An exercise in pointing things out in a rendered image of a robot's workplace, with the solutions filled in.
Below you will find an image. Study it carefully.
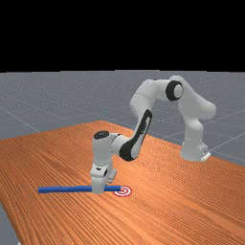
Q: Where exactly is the long blue stick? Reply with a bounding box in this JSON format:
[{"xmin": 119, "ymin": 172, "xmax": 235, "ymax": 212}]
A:
[{"xmin": 37, "ymin": 185, "xmax": 123, "ymax": 194}]

